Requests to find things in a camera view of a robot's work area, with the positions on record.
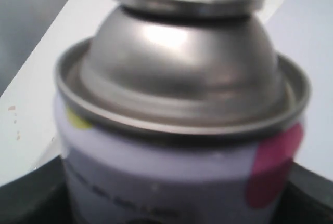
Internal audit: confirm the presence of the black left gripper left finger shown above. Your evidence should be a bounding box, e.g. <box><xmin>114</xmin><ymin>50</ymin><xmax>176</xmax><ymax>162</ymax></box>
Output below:
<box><xmin>1</xmin><ymin>157</ymin><xmax>74</xmax><ymax>223</ymax></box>

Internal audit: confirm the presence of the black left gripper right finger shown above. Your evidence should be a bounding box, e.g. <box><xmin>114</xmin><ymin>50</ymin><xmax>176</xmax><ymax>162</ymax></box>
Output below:
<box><xmin>270</xmin><ymin>162</ymin><xmax>332</xmax><ymax>224</ymax></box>

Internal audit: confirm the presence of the white spray paint can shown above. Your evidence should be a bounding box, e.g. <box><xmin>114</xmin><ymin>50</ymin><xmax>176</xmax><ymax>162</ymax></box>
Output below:
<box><xmin>55</xmin><ymin>0</ymin><xmax>310</xmax><ymax>223</ymax></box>

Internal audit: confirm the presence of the white backdrop curtain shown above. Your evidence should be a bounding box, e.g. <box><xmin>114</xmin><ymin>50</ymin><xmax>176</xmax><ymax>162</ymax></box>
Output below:
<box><xmin>1</xmin><ymin>0</ymin><xmax>68</xmax><ymax>92</ymax></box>

